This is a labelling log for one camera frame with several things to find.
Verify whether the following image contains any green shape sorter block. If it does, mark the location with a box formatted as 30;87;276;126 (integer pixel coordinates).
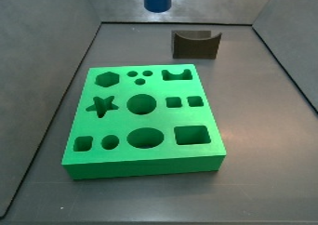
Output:
62;64;226;179

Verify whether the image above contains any dark grey curved holder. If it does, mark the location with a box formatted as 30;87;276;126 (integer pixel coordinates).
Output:
171;30;222;60

